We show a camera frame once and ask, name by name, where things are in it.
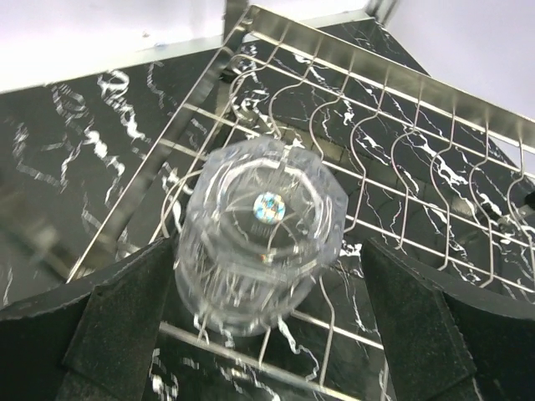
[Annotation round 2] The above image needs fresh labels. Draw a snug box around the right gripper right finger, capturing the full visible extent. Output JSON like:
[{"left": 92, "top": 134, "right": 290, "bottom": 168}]
[{"left": 361, "top": 239, "right": 534, "bottom": 400}]

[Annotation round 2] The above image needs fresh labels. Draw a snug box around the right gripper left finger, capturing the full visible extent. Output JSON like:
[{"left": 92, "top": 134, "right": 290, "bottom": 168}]
[{"left": 1, "top": 239, "right": 175, "bottom": 400}]

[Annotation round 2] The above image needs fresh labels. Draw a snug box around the clear faceted glass tumbler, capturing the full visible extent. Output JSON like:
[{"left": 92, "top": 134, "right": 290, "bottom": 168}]
[{"left": 176, "top": 137, "right": 349, "bottom": 337}]

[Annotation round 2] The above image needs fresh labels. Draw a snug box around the steel two-tier dish rack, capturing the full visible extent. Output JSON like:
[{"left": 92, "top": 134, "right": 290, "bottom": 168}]
[{"left": 82, "top": 1, "right": 534, "bottom": 400}]

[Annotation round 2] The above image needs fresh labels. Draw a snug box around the black marble pattern mat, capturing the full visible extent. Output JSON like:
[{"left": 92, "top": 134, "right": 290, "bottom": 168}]
[{"left": 0, "top": 20, "right": 535, "bottom": 401}]

